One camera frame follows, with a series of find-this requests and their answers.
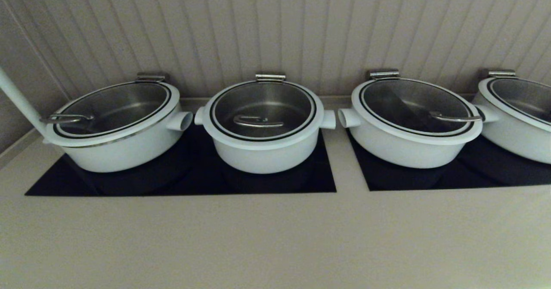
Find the white cooking pot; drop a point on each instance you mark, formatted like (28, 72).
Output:
(262, 160)
(129, 153)
(516, 144)
(396, 151)

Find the far left white pot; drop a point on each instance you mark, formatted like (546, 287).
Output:
(116, 104)

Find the glass lid white rim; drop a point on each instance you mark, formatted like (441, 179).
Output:
(262, 101)

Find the black glass cooktop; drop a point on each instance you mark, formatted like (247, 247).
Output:
(473, 175)
(193, 182)

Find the far right white pot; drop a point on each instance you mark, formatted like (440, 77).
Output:
(525, 95)

